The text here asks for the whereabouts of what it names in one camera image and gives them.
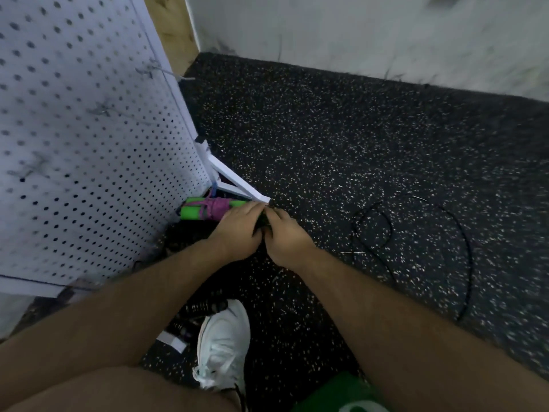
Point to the metal pegboard hook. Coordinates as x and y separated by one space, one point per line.
103 109
167 71
32 167

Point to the person's left forearm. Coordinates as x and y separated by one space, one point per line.
111 321

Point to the person's right forearm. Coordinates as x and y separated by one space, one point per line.
412 339

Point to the white pegboard stand foot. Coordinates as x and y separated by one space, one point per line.
227 176
171 341

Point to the person's left hand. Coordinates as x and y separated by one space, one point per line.
236 234

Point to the white left shoe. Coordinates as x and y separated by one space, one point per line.
223 343

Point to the person's left leg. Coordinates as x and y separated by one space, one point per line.
120 390

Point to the person's right hand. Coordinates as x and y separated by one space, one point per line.
290 240

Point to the white pegboard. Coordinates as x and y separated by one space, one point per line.
94 141

